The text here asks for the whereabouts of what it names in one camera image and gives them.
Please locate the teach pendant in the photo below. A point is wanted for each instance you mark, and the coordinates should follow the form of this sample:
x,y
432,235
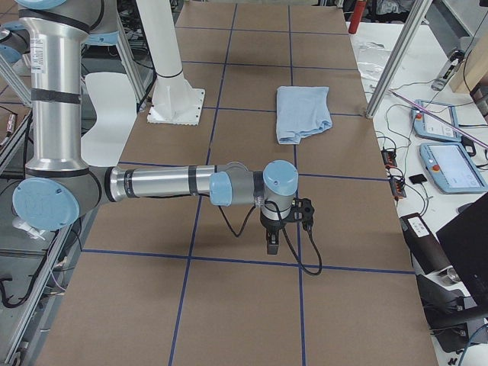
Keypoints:
x,y
427,127
451,168

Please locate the aluminium frame post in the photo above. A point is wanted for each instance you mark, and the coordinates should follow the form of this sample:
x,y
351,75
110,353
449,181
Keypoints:
x,y
400,48

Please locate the white chair seat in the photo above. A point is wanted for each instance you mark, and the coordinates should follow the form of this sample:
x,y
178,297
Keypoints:
x,y
114,101

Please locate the teach pendant near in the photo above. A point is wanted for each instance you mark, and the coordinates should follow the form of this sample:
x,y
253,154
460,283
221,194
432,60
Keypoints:
x,y
451,168

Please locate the red bottle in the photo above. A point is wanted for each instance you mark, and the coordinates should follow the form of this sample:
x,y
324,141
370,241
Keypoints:
x,y
356,17

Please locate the black monitor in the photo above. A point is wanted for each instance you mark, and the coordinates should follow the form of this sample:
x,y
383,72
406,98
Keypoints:
x,y
464,241

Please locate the light blue button-up shirt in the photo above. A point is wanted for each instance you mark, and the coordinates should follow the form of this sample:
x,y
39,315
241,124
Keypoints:
x,y
301,112

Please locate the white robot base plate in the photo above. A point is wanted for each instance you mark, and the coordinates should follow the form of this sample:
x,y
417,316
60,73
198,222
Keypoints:
x,y
174,100

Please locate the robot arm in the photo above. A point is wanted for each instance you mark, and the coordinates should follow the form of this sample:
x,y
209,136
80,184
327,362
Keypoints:
x,y
82,124

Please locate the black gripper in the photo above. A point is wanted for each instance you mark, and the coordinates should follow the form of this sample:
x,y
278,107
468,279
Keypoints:
x,y
271,227

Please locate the teach pendant far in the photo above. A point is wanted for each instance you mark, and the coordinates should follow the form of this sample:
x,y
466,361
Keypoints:
x,y
427,127

